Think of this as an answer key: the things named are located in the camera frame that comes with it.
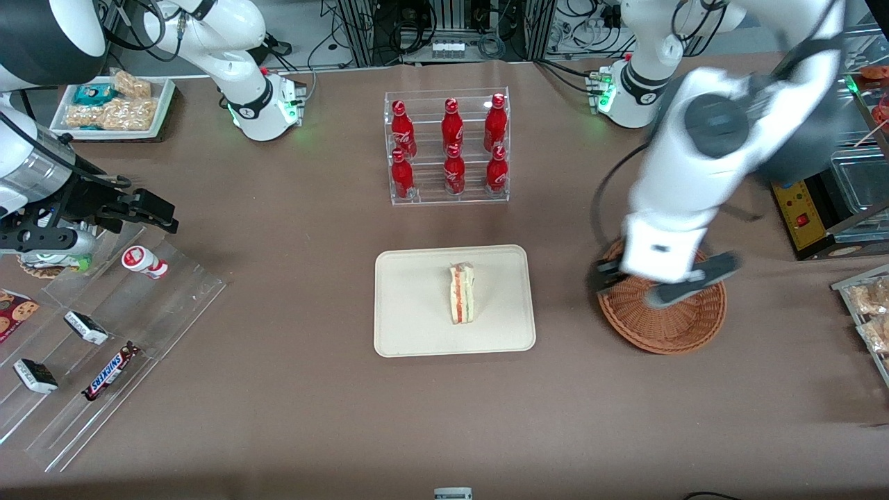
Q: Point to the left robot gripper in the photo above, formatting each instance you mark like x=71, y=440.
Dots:
x=605, y=272

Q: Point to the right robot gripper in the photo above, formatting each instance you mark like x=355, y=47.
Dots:
x=89, y=196

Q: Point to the triangle sandwich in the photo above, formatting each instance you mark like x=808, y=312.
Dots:
x=462, y=295

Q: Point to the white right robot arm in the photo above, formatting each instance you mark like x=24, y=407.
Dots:
x=244, y=104

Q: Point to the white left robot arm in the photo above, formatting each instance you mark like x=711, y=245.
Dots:
x=684, y=180

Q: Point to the brown wicker basket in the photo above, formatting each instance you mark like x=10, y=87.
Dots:
x=667, y=326

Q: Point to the white rectangular snack tray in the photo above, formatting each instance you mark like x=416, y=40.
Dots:
x=163, y=104

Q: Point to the cream plastic serving tray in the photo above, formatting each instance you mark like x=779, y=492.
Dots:
x=417, y=302

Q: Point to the grey tray of pastry bags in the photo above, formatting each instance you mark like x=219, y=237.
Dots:
x=844, y=288

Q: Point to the white red yogurt bottle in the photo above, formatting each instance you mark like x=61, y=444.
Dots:
x=142, y=261

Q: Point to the large rice cracker bag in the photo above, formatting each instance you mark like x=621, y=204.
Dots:
x=125, y=114

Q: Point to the white green drink bottle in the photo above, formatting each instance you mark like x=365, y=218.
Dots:
x=69, y=262

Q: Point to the clear acrylic stepped display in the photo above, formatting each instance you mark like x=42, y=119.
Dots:
x=160, y=312

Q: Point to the small rice cracker bag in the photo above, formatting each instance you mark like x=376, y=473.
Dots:
x=132, y=85

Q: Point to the teal snack packet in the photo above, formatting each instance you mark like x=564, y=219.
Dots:
x=94, y=94

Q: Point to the black white snack bar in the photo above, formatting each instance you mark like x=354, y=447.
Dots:
x=35, y=376
x=86, y=328

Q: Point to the red cola bottle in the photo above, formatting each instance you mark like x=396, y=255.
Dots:
x=452, y=125
x=495, y=123
x=454, y=173
x=401, y=128
x=496, y=172
x=401, y=177

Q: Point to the snickers chocolate bar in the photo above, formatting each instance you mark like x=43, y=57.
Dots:
x=110, y=372

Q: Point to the chocolate chip cookie package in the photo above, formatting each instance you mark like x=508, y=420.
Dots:
x=15, y=316

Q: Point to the clear acrylic bottle rack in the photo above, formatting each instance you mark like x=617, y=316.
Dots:
x=448, y=196

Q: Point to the black food warmer machine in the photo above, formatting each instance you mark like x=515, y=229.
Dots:
x=806, y=222

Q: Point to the clear bagged pastry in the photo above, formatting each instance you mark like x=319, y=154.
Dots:
x=876, y=335
x=871, y=298

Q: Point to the white printed label tag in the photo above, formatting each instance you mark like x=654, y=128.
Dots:
x=453, y=494

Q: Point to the white power strip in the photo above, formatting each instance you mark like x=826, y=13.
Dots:
x=448, y=50

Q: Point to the aluminium equipment rack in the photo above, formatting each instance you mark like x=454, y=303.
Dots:
x=389, y=28

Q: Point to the orange food in warmer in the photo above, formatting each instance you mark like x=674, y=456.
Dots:
x=876, y=71

